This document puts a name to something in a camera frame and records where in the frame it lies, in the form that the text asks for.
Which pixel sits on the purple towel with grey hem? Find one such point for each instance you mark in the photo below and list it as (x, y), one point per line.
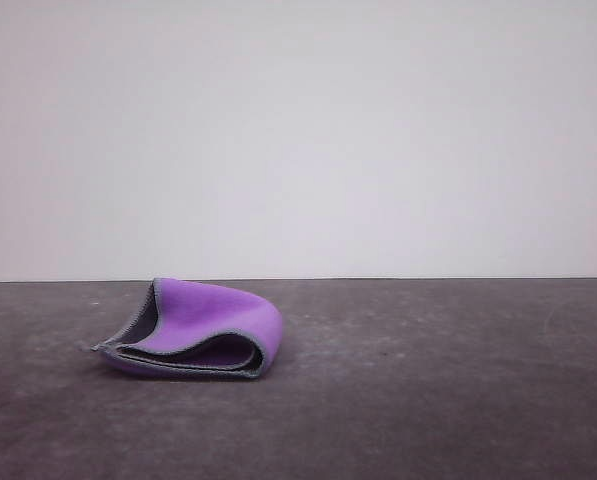
(213, 315)

